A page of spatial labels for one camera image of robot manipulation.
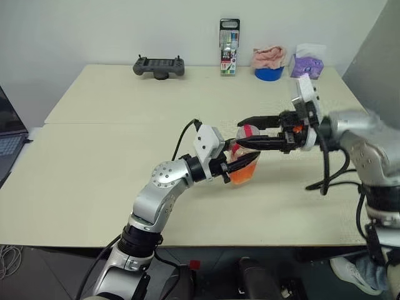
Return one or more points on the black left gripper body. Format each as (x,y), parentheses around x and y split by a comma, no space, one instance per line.
(218,167)

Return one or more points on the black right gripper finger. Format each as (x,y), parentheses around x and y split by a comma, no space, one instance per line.
(262,121)
(265,143)

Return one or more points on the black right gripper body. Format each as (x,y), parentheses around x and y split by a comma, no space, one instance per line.
(292,134)

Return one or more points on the clear glass with orange drink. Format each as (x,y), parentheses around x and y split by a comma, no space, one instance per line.
(243,173)

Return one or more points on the small clear bottle red label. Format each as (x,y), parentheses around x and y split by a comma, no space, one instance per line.
(248,132)

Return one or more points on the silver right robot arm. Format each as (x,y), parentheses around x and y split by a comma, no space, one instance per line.
(368,150)

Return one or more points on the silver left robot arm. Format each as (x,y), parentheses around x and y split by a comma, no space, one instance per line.
(156,200)

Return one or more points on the blue round bowl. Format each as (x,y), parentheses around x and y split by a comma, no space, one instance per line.
(268,74)

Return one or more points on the pink crumpled cloth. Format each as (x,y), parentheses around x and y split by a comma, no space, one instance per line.
(269,57)

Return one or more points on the purple tissue pack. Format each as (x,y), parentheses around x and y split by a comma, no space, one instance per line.
(306,65)

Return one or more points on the pack of coloured markers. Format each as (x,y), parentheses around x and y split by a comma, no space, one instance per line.
(229,47)

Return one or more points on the red square button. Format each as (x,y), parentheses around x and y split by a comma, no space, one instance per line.
(194,264)

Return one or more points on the grey handheld remote controller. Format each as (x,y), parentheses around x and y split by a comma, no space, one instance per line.
(157,66)

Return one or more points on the white sneaker shoe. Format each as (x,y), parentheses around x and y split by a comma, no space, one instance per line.
(353,275)

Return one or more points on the dark laptop computer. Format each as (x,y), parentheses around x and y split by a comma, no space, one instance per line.
(9,131)

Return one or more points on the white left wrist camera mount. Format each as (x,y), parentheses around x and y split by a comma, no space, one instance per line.
(207,142)

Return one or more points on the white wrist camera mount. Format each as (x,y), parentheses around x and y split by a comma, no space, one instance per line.
(307,89)
(207,142)

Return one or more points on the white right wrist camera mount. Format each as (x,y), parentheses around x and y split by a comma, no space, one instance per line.
(307,89)

